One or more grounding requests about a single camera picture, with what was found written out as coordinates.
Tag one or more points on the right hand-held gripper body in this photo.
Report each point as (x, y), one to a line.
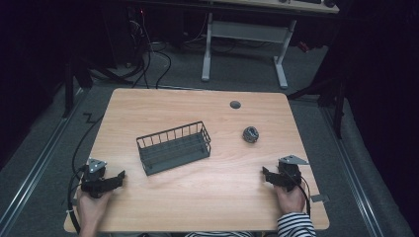
(290, 174)

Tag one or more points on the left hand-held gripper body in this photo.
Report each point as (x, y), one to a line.
(94, 179)

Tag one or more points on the person's right hand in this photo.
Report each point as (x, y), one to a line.
(291, 202)

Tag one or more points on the person's left hand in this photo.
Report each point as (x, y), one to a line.
(90, 207)

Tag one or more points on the grey tape piece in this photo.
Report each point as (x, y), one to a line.
(319, 198)

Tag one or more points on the steel wool scouring ball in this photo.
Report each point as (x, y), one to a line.
(250, 134)

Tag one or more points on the person's striped right sleeve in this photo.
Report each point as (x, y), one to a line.
(294, 225)

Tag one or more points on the round grey table grommet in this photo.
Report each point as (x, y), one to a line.
(235, 104)

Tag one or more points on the person's striped shirt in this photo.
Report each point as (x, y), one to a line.
(219, 234)

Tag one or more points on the black metal stand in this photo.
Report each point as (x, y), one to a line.
(68, 89)
(339, 108)

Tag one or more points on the white-legged desk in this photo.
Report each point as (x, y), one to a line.
(247, 32)

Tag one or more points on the metal floor rail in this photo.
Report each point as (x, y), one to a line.
(354, 177)
(36, 171)

